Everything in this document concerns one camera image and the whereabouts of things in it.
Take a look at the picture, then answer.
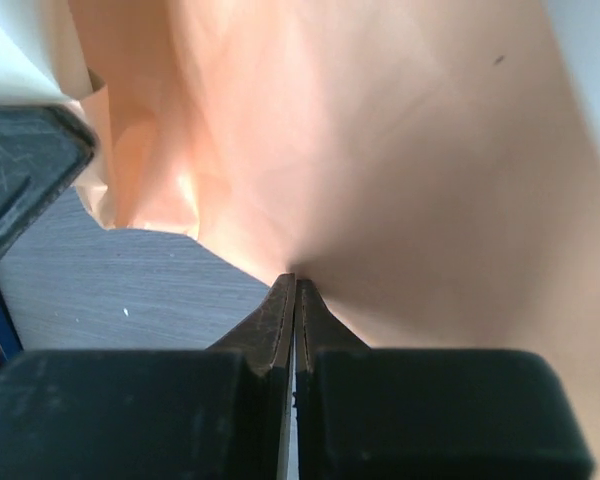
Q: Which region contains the dark blue tray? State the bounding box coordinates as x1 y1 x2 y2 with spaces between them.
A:
0 274 26 371

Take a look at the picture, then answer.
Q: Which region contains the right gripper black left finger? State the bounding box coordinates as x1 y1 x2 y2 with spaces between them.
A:
0 274 296 479

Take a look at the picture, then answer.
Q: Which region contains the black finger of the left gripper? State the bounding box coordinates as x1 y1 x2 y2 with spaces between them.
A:
0 105 96 259

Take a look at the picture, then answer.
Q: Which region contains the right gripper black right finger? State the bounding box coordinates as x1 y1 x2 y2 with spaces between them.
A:
294 280 595 479

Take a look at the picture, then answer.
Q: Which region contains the kraft wrapping paper sheet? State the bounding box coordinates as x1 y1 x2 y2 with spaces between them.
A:
54 0 600 431

